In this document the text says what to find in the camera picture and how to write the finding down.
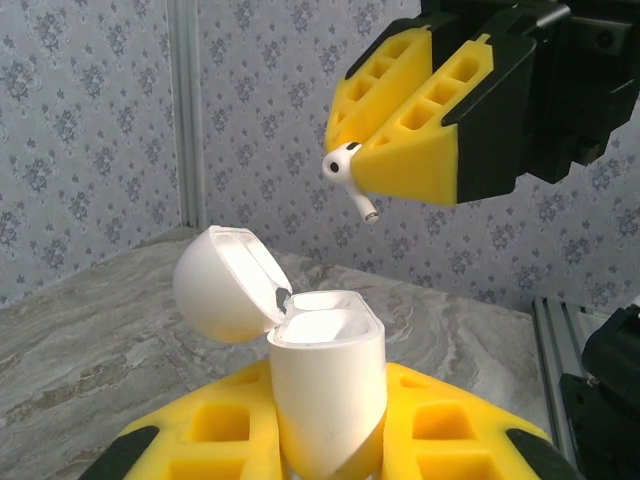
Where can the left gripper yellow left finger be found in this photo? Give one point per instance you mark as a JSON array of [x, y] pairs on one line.
[[210, 440]]

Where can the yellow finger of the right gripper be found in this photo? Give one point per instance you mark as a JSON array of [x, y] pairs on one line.
[[400, 55], [425, 165]]

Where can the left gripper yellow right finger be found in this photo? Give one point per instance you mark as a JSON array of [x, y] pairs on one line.
[[465, 440]]

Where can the white earbud charging case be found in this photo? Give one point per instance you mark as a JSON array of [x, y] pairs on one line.
[[325, 390]]

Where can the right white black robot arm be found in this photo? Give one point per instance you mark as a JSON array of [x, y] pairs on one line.
[[610, 425]]

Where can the wide aluminium mounting rail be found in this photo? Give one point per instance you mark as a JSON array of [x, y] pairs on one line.
[[552, 350]]

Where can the aluminium frame post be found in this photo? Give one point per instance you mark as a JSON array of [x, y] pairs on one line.
[[187, 110]]

